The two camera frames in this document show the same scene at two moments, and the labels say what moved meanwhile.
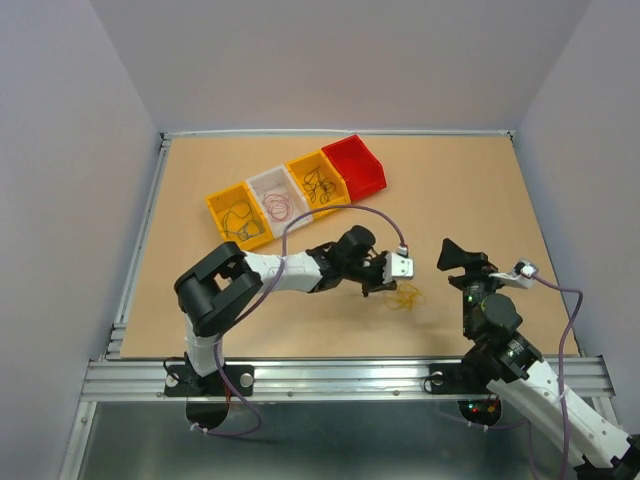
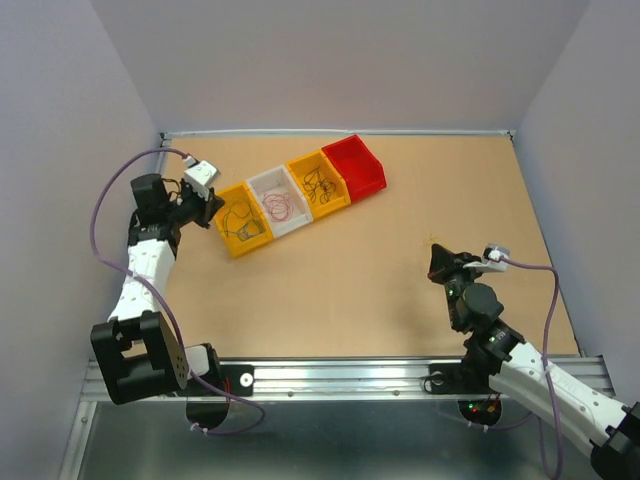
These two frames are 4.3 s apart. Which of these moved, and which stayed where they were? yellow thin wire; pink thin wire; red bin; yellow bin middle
Moved: yellow thin wire
Stayed: red bin; pink thin wire; yellow bin middle
